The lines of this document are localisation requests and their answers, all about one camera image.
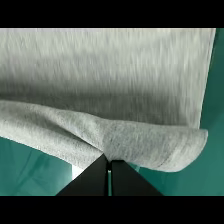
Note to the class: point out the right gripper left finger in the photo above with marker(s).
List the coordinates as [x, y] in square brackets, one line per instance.
[93, 181]

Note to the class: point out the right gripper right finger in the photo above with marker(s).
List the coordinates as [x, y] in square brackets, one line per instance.
[128, 181]

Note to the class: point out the grey T-shirt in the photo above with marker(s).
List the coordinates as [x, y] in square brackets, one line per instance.
[110, 76]

